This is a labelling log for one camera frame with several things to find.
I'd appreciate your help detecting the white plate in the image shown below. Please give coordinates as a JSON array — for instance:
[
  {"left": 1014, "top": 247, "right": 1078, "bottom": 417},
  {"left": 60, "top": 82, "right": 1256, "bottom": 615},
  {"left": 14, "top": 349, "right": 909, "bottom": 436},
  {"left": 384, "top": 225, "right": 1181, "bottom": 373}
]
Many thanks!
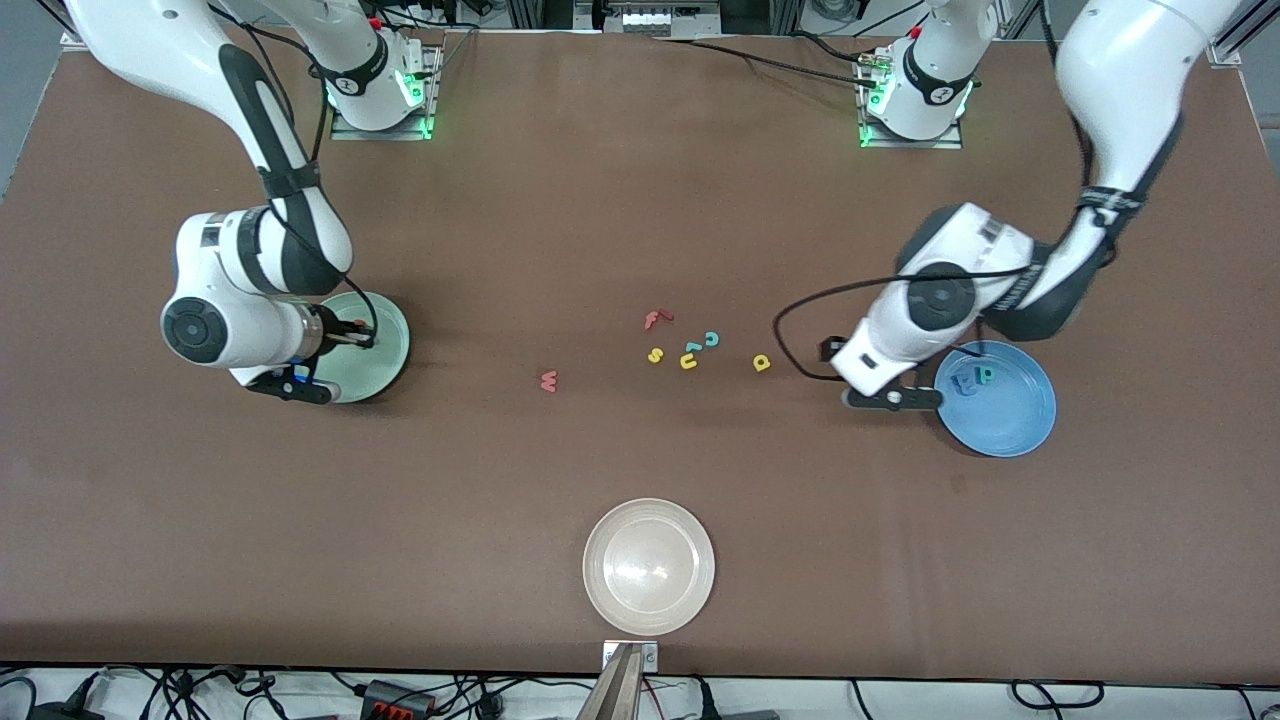
[{"left": 582, "top": 498, "right": 717, "bottom": 637}]

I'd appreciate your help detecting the pale green plate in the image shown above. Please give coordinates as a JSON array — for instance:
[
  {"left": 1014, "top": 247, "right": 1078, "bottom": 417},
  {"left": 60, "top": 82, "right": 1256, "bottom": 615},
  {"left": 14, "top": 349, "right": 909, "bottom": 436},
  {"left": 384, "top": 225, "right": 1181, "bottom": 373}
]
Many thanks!
[{"left": 318, "top": 291, "right": 412, "bottom": 405}]

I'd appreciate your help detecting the grey camera mount pole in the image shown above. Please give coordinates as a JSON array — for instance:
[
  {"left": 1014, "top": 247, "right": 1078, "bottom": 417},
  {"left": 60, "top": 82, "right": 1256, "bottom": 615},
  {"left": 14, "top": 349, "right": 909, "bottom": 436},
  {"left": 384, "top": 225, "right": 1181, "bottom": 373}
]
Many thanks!
[{"left": 577, "top": 645, "right": 646, "bottom": 720}]

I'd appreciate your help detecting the black orange power strip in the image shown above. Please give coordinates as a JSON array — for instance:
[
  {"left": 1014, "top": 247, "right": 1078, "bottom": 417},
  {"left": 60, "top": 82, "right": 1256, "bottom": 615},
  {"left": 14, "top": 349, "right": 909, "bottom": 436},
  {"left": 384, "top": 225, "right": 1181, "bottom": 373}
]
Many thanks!
[{"left": 358, "top": 679, "right": 438, "bottom": 720}]

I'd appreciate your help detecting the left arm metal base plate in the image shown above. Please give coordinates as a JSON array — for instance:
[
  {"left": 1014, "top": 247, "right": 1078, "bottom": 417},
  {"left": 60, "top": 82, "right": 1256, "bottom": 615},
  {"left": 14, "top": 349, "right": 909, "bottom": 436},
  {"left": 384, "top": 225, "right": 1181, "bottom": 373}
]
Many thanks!
[{"left": 858, "top": 45, "right": 964, "bottom": 151}]

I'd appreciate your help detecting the long black cable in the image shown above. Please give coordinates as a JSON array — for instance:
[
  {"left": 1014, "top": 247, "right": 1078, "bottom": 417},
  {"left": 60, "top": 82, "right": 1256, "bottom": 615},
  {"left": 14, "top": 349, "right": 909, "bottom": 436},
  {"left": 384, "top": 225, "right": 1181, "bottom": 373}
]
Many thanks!
[
  {"left": 795, "top": 30, "right": 886, "bottom": 67},
  {"left": 650, "top": 36, "right": 881, "bottom": 83}
]

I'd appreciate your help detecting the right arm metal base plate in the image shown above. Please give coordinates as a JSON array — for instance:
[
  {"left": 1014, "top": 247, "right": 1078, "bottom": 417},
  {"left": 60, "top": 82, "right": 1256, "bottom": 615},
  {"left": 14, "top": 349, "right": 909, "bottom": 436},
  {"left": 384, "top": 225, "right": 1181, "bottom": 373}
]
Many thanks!
[{"left": 330, "top": 42, "right": 443, "bottom": 142}]

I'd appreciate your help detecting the looped black cable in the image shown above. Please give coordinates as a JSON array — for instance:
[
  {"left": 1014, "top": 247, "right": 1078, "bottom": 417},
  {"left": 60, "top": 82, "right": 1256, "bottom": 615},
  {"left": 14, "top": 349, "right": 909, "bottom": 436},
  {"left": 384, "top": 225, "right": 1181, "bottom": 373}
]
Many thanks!
[{"left": 1008, "top": 680, "right": 1107, "bottom": 712}]

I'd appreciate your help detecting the silver mounting bracket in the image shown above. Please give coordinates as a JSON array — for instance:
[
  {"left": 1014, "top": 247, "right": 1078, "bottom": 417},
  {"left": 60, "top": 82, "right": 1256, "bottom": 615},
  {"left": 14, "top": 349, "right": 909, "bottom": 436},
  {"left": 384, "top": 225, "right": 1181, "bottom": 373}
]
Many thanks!
[{"left": 602, "top": 640, "right": 660, "bottom": 673}]

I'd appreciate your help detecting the silver electronics box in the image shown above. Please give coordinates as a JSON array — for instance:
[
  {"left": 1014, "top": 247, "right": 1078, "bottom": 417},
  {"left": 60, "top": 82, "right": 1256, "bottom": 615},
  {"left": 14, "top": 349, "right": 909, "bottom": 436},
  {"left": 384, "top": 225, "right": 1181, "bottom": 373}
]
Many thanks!
[{"left": 598, "top": 0, "right": 723, "bottom": 39}]

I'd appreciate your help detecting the blue plate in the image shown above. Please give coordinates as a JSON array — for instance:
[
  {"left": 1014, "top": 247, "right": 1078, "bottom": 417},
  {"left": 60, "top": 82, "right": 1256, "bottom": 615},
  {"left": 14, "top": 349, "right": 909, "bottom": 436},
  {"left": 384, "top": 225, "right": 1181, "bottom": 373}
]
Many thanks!
[{"left": 935, "top": 340, "right": 1058, "bottom": 459}]

